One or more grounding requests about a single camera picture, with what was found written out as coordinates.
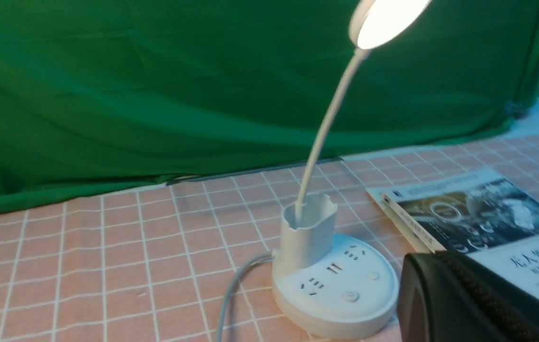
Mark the white desk lamp with sockets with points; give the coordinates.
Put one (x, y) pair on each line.
(331, 285)

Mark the green backdrop cloth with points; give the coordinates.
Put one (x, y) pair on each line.
(98, 96)

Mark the pink checkered tablecloth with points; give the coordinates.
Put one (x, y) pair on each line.
(152, 264)

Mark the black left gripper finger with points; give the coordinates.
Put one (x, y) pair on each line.
(448, 297)

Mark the white self-driving textbook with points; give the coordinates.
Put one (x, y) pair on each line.
(483, 216)

